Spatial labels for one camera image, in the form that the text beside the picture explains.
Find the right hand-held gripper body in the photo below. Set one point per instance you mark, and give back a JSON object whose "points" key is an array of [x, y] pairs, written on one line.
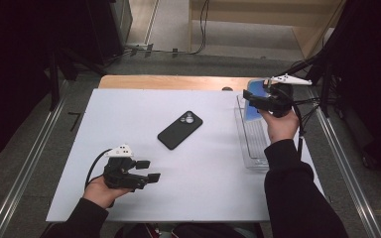
{"points": [[278, 99]]}

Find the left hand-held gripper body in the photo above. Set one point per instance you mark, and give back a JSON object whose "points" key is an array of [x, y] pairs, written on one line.
{"points": [[120, 175]]}

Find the smartphone with glowing screen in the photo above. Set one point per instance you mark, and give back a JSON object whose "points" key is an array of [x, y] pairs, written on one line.
{"points": [[254, 110]]}

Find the black phone case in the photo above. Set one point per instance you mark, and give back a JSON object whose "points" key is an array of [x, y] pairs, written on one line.
{"points": [[178, 130]]}

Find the clear plastic tray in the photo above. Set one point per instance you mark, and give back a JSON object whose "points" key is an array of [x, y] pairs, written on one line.
{"points": [[256, 145]]}

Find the person's left hand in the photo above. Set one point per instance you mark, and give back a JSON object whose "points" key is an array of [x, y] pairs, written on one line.
{"points": [[101, 193]]}

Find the person's right hand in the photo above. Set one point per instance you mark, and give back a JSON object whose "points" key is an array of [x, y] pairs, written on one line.
{"points": [[281, 127]]}

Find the black metal stand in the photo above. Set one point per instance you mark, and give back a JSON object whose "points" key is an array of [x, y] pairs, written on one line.
{"points": [[324, 69], [54, 82]]}

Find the white board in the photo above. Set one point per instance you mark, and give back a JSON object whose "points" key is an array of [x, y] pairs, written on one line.
{"points": [[129, 109]]}

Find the wooden shelf unit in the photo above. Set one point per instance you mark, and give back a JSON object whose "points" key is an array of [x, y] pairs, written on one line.
{"points": [[261, 13]]}

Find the person's legs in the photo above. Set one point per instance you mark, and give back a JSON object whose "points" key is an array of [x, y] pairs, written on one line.
{"points": [[205, 230]]}

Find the wooden table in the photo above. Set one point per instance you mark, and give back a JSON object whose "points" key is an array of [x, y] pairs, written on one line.
{"points": [[178, 82]]}

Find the dark curtain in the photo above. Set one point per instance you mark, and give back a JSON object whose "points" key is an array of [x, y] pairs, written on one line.
{"points": [[373, 82], [16, 66]]}

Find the black cabinet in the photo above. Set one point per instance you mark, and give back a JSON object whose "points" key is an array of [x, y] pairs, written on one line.
{"points": [[110, 29]]}

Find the metal floor rail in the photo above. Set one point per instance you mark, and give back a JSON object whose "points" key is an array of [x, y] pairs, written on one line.
{"points": [[29, 165], [347, 172]]}

